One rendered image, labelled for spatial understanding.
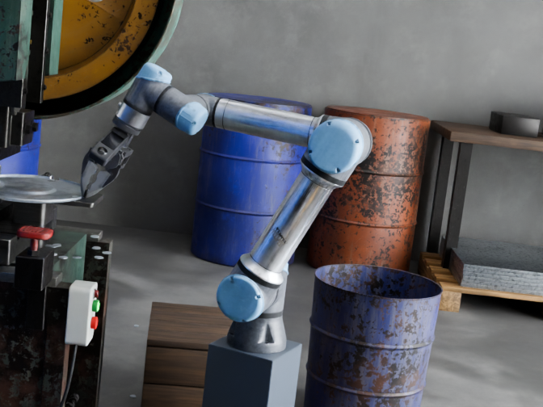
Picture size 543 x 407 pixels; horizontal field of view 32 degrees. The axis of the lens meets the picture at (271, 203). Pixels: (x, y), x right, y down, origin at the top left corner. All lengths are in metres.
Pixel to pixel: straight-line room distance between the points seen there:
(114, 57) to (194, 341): 0.82
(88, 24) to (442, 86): 3.29
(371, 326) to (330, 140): 1.00
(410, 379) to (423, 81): 2.88
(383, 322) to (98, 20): 1.23
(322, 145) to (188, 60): 3.58
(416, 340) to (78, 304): 1.25
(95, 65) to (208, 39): 2.97
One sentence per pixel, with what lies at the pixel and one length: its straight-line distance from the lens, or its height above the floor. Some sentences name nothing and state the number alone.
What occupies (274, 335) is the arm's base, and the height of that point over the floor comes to 0.49.
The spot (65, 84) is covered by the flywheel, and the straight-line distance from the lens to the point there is 2.72.
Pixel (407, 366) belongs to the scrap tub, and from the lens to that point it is 3.06.
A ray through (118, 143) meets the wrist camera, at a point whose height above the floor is 0.93.
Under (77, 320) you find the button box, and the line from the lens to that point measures 2.18.
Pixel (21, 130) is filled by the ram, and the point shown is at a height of 0.93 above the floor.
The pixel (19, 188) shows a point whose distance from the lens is 2.40.
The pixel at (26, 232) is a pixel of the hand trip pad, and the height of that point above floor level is 0.76.
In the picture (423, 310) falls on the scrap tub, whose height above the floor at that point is 0.44.
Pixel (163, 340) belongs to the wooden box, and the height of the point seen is 0.35.
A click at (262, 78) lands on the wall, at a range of 5.62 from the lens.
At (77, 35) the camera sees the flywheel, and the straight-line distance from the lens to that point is 2.74.
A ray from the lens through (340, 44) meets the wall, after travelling 5.62.
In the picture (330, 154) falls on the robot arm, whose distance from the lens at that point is 2.11.
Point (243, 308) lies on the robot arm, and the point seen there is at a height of 0.60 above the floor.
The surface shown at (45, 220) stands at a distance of 2.40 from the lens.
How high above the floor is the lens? 1.22
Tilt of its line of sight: 10 degrees down
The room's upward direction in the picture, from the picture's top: 7 degrees clockwise
